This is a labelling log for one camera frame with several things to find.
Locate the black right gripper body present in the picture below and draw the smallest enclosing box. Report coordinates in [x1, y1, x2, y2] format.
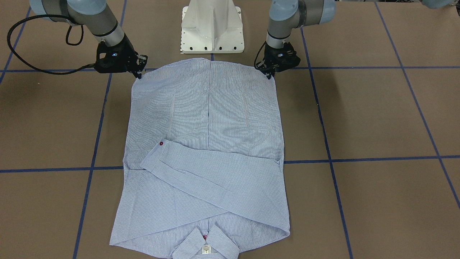
[94, 35, 148, 76]

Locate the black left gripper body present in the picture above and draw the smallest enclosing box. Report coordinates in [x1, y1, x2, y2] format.
[254, 41, 301, 76]

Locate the light blue striped shirt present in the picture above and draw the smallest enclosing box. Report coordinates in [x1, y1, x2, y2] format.
[110, 58, 290, 259]

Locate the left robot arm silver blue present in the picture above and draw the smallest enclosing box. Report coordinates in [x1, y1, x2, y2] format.
[253, 0, 459, 80]

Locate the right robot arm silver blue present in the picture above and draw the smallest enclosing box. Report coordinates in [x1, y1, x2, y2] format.
[29, 0, 148, 79]

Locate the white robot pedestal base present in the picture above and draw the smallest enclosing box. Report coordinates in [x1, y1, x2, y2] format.
[180, 0, 245, 54]

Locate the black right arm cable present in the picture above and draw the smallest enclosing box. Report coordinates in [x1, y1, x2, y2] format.
[6, 14, 99, 76]

